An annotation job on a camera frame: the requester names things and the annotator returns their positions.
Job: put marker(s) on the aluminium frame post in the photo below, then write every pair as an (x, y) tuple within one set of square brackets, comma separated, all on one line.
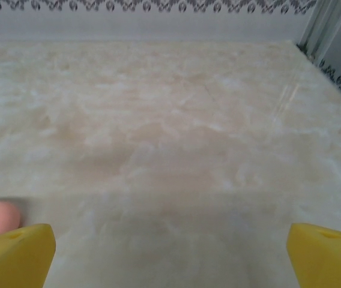
[(317, 24)]

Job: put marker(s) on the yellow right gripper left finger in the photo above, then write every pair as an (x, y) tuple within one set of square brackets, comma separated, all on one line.
[(14, 258)]

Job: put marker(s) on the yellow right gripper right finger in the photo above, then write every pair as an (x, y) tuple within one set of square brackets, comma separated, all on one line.
[(326, 261)]

